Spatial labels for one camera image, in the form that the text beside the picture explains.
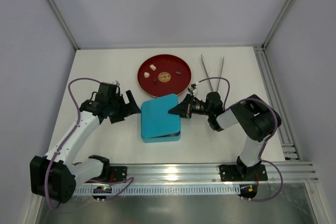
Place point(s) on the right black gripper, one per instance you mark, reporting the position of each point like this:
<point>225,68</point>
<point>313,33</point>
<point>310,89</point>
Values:
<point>189,107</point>

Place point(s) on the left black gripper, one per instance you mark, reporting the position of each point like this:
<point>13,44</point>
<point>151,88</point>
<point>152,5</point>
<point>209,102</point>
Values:
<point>120,109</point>

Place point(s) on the teal box lid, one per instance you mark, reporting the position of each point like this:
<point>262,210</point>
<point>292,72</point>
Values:
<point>155,117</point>

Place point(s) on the metal tongs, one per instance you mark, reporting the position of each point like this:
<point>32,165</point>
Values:
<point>208,78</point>

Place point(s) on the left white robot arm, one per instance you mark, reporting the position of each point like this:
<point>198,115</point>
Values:
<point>55,175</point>

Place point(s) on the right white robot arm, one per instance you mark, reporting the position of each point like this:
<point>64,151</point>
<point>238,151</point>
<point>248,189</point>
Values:
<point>257,119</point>

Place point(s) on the white chocolate cube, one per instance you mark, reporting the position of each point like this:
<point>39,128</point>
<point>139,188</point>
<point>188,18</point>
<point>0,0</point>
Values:
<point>152,66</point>

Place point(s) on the teal box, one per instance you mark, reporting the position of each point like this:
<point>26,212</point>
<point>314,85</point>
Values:
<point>152,138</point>

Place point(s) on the red round tray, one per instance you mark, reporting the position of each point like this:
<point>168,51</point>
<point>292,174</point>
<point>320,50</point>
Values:
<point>164,63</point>

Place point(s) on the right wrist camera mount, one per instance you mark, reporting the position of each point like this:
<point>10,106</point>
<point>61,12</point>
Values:
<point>193,89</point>

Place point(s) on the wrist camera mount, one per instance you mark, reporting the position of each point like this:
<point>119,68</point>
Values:
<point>116,83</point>
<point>193,89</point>

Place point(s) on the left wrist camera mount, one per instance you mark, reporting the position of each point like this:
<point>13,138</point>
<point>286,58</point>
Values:
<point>116,83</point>

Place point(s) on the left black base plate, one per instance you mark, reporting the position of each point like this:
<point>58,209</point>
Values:
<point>117,174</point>

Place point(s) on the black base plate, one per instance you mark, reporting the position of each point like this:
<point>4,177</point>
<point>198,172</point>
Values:
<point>240,173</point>
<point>117,174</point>

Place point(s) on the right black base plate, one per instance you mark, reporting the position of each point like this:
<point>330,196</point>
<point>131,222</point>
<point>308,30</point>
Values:
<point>240,173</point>

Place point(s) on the perforated cable duct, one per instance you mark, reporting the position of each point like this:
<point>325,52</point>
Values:
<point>158,190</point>

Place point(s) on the left aluminium frame post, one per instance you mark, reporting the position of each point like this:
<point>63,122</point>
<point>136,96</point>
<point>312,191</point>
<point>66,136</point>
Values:
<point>60,19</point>

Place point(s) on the aluminium frame post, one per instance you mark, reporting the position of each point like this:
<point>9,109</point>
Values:
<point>60,19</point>
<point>284,11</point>

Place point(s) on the aluminium rail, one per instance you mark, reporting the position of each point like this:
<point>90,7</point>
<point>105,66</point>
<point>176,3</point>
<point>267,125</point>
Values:
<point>292,172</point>

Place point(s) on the right aluminium frame post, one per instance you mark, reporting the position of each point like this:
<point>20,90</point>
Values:
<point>284,11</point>

